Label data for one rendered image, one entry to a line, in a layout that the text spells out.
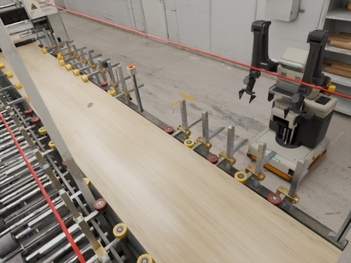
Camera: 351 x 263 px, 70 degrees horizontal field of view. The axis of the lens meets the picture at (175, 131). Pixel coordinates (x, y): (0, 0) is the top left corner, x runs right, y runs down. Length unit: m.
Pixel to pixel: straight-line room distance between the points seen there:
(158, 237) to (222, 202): 0.43
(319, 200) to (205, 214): 1.60
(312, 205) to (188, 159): 1.46
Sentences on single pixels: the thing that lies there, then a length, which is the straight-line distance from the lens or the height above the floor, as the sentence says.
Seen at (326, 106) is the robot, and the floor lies 0.81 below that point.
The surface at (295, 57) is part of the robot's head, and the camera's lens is 2.24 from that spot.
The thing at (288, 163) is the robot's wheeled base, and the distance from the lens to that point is 2.78.
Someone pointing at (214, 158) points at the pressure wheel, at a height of 0.90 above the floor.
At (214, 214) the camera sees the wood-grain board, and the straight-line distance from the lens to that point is 1.57.
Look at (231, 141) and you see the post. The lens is 1.82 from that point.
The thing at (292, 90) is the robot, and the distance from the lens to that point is 2.36.
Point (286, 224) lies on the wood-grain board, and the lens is 1.59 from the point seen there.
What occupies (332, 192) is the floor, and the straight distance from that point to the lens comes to 3.03.
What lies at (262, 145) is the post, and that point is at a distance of 1.65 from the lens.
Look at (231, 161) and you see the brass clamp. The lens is 1.95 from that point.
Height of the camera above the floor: 2.23
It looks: 39 degrees down
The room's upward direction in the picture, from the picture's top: 8 degrees counter-clockwise
